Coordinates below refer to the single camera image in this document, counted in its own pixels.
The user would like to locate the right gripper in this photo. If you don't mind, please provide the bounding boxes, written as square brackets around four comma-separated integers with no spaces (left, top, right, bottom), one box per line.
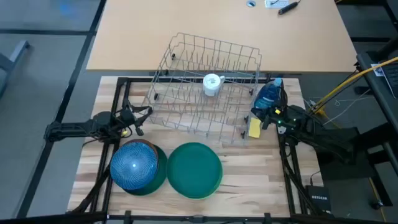
[251,105,295,131]

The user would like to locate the white sticker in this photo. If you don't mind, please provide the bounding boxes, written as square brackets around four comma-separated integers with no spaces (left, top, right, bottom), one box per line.
[371,63,386,77]

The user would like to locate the light wooden desk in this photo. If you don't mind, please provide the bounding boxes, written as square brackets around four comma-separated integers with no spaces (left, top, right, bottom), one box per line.
[86,0,358,73]

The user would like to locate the grey wire dish rack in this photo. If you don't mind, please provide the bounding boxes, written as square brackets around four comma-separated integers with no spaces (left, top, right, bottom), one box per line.
[141,32,263,147]

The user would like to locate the dark green plate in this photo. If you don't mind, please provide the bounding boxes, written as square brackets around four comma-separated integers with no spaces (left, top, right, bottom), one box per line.
[124,144,169,197]
[166,142,223,199]

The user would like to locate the black laptop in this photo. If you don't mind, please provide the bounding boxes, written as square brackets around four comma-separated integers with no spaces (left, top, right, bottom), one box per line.
[381,60,398,97]

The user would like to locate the grey metal furniture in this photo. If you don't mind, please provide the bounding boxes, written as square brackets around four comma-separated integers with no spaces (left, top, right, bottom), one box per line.
[0,39,30,94]

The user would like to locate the black equipment stand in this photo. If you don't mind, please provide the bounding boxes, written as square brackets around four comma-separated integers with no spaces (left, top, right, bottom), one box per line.
[356,37,398,175]

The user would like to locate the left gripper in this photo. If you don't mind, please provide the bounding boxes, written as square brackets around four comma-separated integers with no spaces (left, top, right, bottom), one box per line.
[116,105,154,137]

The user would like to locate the blue dish soap bottle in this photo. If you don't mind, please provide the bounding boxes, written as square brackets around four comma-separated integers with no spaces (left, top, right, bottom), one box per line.
[251,77,284,110]

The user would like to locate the white power strip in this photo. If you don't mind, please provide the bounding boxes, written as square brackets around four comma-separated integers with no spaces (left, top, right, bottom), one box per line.
[264,0,290,9]

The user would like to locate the yellow sponge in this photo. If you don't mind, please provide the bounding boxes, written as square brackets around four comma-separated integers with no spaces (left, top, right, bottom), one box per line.
[248,117,262,139]

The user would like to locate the black network switch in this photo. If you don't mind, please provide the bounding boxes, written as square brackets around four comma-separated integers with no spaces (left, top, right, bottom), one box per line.
[305,185,332,214]

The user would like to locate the black aluminium table frame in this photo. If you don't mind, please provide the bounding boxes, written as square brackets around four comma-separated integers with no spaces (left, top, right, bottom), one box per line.
[67,77,335,224]

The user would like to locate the yellow cable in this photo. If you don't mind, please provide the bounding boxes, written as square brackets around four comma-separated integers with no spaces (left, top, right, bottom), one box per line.
[310,57,398,114]

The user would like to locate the white mug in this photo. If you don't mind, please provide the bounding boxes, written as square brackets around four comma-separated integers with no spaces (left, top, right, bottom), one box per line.
[202,73,226,96]

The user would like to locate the purple plate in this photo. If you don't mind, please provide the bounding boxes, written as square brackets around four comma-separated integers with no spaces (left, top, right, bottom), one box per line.
[109,141,159,191]

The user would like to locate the black handheld device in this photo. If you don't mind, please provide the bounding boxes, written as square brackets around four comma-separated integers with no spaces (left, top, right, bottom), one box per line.
[277,1,300,16]

